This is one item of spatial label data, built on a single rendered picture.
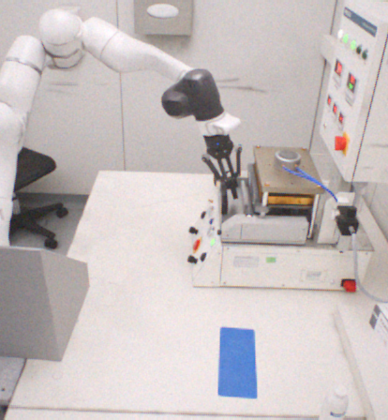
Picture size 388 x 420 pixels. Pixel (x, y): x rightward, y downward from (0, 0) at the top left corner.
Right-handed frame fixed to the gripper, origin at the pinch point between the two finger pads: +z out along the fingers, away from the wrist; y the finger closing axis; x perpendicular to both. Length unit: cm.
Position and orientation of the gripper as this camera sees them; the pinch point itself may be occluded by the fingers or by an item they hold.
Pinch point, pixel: (232, 187)
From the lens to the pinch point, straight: 146.9
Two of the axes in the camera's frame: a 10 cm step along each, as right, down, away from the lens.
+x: -0.2, 5.4, -8.4
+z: 3.1, 8.1, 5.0
